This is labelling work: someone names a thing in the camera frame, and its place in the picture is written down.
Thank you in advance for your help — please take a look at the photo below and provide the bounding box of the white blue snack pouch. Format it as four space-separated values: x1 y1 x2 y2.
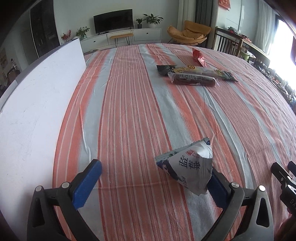
154 137 213 195

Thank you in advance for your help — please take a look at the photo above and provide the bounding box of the dark red sausage packet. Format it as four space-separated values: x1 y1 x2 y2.
168 72 217 87

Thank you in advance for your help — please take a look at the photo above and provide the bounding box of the black long snack packet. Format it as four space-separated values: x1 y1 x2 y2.
157 65 238 82

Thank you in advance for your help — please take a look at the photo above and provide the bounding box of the red snack packet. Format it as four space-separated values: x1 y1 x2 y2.
192 48 207 67

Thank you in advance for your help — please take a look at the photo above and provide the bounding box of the person's right hand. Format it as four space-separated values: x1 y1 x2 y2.
274 216 296 241

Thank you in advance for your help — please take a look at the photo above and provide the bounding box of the white cardboard box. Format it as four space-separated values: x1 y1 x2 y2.
1 40 86 240

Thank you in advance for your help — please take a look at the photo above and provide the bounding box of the striped pink grey tablecloth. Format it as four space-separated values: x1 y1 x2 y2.
53 44 295 240

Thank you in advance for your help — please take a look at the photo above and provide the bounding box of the wooden side table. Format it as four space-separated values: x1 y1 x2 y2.
242 39 270 67

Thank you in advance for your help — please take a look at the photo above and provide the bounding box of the dining table with chairs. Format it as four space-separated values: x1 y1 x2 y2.
1 67 20 95

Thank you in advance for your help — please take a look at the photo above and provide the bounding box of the wooden railing chair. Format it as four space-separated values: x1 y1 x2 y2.
212 27 243 57

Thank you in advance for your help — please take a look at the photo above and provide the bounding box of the white window curtain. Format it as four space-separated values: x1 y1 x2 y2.
253 1 276 53

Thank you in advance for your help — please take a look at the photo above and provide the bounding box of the red flower vase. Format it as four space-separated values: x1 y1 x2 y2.
61 30 72 43

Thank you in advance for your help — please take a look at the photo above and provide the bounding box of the green plant white vase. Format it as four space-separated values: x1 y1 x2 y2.
73 27 90 40

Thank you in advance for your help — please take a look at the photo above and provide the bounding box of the orange lounge chair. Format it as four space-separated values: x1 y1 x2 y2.
167 20 212 46

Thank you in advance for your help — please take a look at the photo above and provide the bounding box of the wooden bench stool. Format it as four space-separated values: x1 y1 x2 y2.
110 33 133 48

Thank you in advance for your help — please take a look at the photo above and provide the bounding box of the white tv cabinet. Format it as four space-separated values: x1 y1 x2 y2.
80 28 162 53

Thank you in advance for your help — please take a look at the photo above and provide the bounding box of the small dark potted plant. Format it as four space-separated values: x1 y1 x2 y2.
135 18 143 29

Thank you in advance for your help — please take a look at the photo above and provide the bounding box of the black television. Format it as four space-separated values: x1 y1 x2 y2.
93 9 133 34

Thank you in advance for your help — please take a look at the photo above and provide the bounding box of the black glass cabinet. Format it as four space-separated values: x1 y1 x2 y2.
30 0 60 57

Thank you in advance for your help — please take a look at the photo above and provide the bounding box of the green potted plant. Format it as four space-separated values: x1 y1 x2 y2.
143 14 164 28

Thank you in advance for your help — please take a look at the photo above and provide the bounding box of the red wall hanging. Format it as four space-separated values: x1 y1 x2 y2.
218 0 231 10

